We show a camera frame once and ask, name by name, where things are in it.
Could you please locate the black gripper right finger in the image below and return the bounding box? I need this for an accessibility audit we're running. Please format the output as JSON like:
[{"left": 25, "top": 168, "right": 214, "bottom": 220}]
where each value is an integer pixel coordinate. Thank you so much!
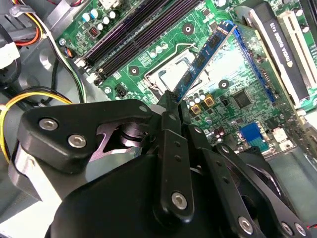
[{"left": 179, "top": 100, "right": 313, "bottom": 238}]

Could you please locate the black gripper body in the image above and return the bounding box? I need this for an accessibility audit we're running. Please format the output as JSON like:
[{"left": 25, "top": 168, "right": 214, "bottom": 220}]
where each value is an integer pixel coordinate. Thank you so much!
[{"left": 49, "top": 153, "right": 248, "bottom": 238}]

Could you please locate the blue RAM stick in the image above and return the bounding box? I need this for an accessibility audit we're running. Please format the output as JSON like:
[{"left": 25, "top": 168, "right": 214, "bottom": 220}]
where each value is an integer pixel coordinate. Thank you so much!
[{"left": 172, "top": 20, "right": 237, "bottom": 104}]

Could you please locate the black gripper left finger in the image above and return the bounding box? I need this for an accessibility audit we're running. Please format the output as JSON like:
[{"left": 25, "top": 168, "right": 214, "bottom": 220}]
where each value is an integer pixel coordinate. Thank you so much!
[{"left": 8, "top": 90, "right": 195, "bottom": 224}]

